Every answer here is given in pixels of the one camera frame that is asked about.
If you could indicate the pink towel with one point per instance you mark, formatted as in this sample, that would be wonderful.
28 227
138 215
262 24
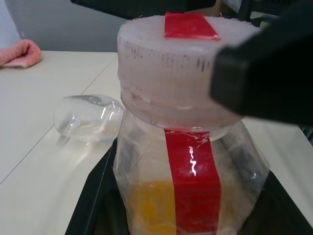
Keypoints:
22 55

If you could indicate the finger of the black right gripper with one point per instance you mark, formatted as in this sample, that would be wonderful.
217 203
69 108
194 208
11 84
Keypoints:
269 73
137 6

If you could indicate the clear bottle with orange drink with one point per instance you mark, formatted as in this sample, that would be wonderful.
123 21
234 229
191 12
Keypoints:
146 159

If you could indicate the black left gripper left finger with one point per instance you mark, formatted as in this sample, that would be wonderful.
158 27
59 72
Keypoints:
93 208

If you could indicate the clear wine glass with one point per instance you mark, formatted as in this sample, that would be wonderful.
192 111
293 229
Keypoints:
73 117

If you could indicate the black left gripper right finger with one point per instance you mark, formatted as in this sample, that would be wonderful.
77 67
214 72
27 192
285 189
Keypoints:
281 215

